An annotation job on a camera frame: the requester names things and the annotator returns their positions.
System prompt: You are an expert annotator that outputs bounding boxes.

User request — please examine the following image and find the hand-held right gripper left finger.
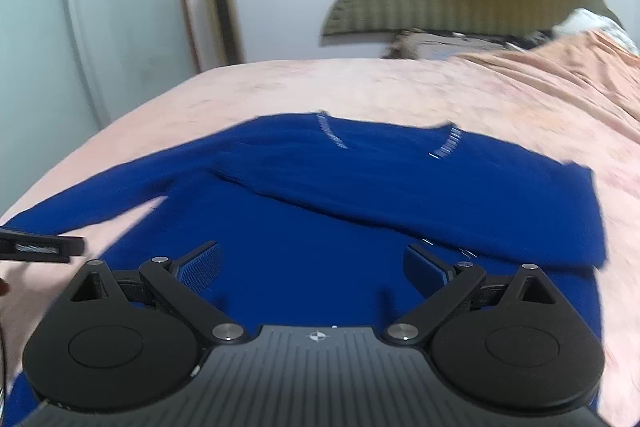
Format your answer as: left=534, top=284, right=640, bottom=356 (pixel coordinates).
left=70, top=241, right=251, bottom=349

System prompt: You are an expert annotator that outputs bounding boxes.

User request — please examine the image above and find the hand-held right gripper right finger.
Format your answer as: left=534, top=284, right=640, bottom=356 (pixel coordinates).
left=385, top=243, right=571, bottom=350

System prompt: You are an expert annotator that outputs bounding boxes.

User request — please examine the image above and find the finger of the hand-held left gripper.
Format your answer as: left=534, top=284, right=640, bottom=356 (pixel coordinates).
left=0, top=227, right=86, bottom=264

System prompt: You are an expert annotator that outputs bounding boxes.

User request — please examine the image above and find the blue knit sweater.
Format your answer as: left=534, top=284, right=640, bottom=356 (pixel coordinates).
left=0, top=109, right=611, bottom=427

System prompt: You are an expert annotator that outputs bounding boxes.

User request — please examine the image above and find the peach bed blanket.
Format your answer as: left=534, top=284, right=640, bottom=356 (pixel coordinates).
left=0, top=29, right=640, bottom=427

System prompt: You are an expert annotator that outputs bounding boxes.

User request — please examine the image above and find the white wardrobe with floral decals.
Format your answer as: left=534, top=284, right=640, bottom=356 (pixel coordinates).
left=0, top=0, right=201, bottom=208

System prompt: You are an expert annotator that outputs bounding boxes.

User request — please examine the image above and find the brown cardboard box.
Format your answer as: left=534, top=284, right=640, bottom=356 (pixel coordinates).
left=382, top=29, right=551, bottom=60

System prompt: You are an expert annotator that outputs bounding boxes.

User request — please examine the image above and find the gold tower air conditioner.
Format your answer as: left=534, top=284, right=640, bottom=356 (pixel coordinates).
left=200, top=0, right=246, bottom=68

